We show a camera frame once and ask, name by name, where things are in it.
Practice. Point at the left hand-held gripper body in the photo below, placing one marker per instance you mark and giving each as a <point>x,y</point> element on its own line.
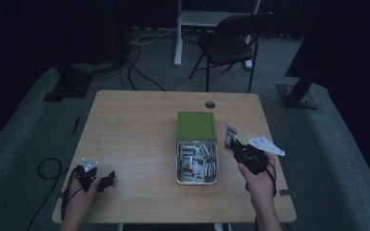
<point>86,176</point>

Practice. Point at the black folding chair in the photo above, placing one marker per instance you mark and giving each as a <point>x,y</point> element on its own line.
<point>226,48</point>

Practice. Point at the green lidded tin box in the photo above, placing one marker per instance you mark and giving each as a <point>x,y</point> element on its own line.
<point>178,166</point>

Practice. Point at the white table leg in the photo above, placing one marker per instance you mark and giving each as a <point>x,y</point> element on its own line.
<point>221,227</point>
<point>120,227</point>

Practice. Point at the single white red sachet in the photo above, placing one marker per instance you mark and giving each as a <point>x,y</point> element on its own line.
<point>228,136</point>

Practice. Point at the person's left hand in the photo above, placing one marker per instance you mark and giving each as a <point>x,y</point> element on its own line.
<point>78,200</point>

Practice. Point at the person's right hand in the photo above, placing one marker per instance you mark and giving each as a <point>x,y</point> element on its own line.
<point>260,186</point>

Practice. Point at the pile of white red sachets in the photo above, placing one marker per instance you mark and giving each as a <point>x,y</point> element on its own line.
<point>196,163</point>

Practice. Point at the white desk frame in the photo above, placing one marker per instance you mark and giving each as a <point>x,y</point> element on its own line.
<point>186,19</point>

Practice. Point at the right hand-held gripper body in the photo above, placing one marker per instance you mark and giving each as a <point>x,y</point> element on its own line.
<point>252,159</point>

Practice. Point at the grey table grommet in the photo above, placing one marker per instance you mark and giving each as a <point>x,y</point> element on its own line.
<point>210,104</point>

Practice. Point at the black marker pen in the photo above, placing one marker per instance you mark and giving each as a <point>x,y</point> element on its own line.
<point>75,125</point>

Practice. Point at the black stand base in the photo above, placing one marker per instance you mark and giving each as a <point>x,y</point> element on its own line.
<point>297,96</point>
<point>69,88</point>

